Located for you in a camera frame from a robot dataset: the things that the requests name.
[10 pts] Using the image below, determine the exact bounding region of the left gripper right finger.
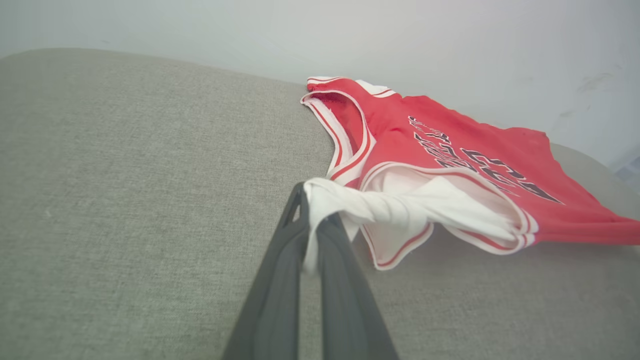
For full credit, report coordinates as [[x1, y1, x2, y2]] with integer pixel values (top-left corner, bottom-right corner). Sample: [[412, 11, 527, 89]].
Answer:
[[315, 212, 400, 360]]

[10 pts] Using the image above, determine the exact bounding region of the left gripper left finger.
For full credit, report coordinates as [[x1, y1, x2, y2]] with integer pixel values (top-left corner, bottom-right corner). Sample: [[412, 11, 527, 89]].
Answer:
[[222, 182, 311, 360]]

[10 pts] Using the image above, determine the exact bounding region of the red and white basketball jersey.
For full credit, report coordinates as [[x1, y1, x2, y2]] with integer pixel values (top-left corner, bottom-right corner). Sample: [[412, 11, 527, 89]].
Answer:
[[300, 76, 640, 275]]

